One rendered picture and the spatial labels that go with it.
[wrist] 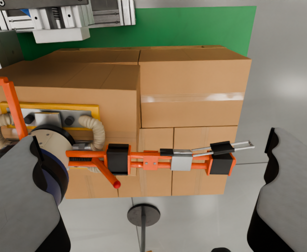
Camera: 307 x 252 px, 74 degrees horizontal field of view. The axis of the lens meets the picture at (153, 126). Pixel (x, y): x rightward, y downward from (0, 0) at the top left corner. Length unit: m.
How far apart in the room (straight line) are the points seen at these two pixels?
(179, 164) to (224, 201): 1.99
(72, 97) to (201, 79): 0.69
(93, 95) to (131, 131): 0.19
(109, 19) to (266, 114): 1.53
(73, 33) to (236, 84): 0.88
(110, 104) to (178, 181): 0.94
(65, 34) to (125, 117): 0.33
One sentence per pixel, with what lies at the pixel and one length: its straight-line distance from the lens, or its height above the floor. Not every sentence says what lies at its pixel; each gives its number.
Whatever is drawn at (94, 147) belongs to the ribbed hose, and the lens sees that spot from 0.74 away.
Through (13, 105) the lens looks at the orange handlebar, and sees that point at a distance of 0.70.
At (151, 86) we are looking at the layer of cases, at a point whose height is 0.54.
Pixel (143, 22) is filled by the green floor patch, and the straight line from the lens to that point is 1.62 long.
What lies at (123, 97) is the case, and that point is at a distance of 0.73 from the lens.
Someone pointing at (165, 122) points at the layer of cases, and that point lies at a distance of 1.23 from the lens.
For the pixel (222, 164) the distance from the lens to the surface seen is 0.73.
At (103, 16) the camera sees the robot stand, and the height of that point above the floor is 0.23.
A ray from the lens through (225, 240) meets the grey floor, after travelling 3.30.
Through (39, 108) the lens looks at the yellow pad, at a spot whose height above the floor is 0.96.
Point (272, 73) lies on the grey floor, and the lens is 1.96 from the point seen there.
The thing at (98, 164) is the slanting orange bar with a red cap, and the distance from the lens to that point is 0.68.
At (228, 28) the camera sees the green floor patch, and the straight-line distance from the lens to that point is 1.73.
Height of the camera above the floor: 1.62
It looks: 61 degrees down
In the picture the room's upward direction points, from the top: 177 degrees clockwise
